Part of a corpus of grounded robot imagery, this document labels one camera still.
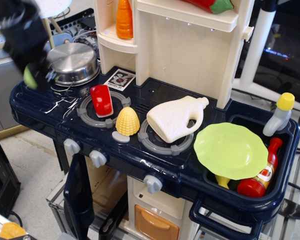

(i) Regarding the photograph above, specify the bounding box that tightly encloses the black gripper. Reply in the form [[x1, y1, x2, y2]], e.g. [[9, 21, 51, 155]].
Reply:
[[0, 0, 57, 91]]

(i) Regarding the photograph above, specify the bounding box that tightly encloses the green toy pear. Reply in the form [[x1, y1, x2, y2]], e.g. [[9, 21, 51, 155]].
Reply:
[[23, 65, 38, 90]]

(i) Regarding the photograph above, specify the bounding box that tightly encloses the light green plastic plate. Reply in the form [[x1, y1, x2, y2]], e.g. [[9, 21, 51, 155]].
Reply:
[[193, 122, 268, 180]]

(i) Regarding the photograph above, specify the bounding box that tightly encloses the stainless steel pot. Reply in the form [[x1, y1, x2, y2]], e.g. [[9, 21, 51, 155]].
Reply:
[[47, 42, 101, 87]]

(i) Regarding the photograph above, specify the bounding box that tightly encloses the left grey stove burner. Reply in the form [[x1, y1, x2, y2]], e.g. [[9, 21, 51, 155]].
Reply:
[[76, 91, 131, 129]]

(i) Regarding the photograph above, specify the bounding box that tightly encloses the grey stove burner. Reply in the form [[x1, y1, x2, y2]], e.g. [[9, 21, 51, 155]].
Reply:
[[76, 91, 131, 129], [137, 119, 194, 156]]

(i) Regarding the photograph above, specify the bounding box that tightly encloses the red toy can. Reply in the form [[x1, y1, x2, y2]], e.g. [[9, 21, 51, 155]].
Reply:
[[90, 84, 114, 118]]

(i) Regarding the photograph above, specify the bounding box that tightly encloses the left grey stove knob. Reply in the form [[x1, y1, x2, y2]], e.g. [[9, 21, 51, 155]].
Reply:
[[63, 138, 81, 156]]

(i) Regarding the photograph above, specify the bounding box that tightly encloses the grey stove knob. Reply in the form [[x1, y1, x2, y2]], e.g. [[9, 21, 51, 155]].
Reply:
[[89, 150, 107, 168], [63, 138, 81, 156], [143, 174, 163, 194]]

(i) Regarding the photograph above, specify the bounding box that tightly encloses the black white sticker label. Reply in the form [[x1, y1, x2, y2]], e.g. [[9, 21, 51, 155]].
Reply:
[[104, 69, 136, 92]]

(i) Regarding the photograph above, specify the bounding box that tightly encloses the grey round button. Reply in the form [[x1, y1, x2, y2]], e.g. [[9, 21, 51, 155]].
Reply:
[[111, 131, 130, 144]]

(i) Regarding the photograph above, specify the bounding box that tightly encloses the orange toy carrot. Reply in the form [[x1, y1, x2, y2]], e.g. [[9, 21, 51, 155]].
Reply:
[[116, 0, 134, 40]]

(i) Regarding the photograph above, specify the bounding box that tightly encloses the yellow toy corn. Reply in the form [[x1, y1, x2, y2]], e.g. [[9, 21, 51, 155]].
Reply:
[[115, 106, 141, 137]]

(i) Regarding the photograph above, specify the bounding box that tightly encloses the middle grey stove knob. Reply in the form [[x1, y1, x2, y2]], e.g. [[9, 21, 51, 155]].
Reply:
[[89, 150, 107, 168]]

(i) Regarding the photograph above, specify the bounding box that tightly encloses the right grey stove burner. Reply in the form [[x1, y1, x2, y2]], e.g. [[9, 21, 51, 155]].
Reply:
[[137, 119, 194, 156]]

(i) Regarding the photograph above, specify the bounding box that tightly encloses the navy oven door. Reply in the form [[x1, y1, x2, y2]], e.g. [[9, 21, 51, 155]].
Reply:
[[63, 153, 95, 240]]

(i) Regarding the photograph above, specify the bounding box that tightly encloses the white toy detergent jug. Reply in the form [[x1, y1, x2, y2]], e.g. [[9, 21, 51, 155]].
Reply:
[[146, 96, 209, 143]]

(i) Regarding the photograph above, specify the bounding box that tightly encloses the right grey stove knob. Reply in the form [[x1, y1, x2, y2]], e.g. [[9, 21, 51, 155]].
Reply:
[[143, 174, 163, 194]]

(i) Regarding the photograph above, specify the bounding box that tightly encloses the cream toy kitchen cabinet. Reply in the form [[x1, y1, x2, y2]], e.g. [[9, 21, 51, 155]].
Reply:
[[94, 0, 254, 109]]

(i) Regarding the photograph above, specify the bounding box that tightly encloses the orange toy drawer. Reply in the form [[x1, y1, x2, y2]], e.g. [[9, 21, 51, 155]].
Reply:
[[134, 205, 180, 240]]

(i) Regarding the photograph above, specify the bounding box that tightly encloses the red toy pepper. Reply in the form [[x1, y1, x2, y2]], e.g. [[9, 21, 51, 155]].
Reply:
[[185, 0, 234, 14]]

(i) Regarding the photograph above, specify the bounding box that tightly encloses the yellow toy bottle in sink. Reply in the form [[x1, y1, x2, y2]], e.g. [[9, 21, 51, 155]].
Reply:
[[214, 174, 230, 189]]

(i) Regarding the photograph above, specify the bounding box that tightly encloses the navy toy kitchen counter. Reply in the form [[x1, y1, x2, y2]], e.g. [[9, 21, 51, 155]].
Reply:
[[9, 67, 300, 240]]

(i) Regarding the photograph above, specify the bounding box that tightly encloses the red toy ketchup bottle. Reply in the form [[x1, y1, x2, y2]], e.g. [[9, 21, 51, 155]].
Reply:
[[237, 137, 283, 198]]

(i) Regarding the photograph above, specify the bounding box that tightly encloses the grey toy faucet yellow top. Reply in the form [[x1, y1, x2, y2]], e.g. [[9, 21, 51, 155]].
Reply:
[[262, 92, 295, 137]]

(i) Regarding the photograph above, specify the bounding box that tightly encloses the white stand frame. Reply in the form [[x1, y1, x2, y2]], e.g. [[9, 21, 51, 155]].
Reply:
[[233, 0, 300, 111]]

